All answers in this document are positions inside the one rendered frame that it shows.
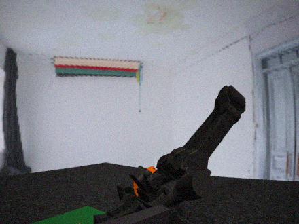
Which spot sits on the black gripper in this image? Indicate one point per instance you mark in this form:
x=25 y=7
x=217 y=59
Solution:
x=130 y=203

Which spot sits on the green circuit board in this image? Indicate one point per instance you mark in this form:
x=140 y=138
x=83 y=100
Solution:
x=83 y=215

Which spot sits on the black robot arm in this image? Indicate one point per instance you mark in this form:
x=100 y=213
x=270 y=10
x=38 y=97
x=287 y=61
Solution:
x=187 y=165

